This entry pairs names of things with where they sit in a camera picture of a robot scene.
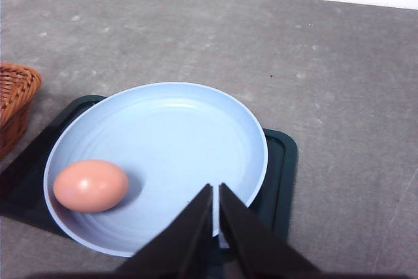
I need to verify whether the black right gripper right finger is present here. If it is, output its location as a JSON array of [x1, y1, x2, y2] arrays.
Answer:
[[219, 183, 322, 279]]

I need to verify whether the blue round plate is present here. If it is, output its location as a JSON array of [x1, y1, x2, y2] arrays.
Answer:
[[44, 82, 267, 256]]

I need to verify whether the brown egg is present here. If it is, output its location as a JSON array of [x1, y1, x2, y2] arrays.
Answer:
[[54, 159, 129, 212]]

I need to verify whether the brown wicker basket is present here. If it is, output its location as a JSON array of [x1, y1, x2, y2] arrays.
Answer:
[[0, 63, 42, 161]]

